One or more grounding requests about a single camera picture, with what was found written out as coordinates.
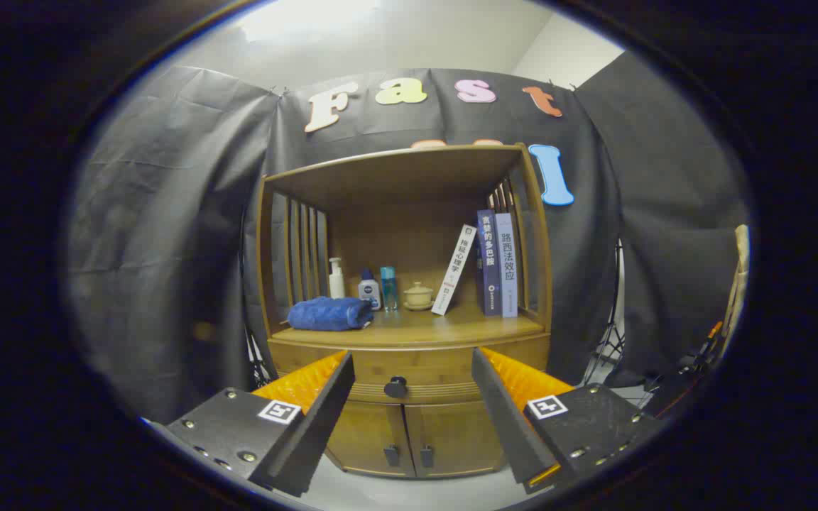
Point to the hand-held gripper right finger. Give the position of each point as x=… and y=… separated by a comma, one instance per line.
x=505, y=419

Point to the white bottle with blue cap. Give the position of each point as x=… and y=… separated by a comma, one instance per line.
x=369, y=291

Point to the lavender book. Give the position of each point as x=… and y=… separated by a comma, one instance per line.
x=508, y=266

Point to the wooden countertop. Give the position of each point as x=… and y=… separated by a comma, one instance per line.
x=451, y=328

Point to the wooden cabinet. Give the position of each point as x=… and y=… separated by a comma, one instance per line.
x=395, y=177

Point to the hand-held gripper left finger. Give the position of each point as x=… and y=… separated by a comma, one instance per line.
x=324, y=411

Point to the dark blue book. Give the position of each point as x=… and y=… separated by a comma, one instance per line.
x=488, y=262

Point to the wooden drawer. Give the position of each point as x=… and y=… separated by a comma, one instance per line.
x=437, y=365

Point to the black drawer knob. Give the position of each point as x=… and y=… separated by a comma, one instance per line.
x=395, y=387

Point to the white book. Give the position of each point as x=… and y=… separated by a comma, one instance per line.
x=454, y=270

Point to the clear blue bottle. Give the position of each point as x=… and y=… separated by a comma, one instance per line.
x=389, y=291

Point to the beige lidded teacup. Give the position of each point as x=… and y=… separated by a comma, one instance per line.
x=419, y=296

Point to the blue rolled towel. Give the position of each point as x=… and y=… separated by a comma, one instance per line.
x=327, y=314

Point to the white pump bottle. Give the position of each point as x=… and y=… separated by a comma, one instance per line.
x=336, y=282

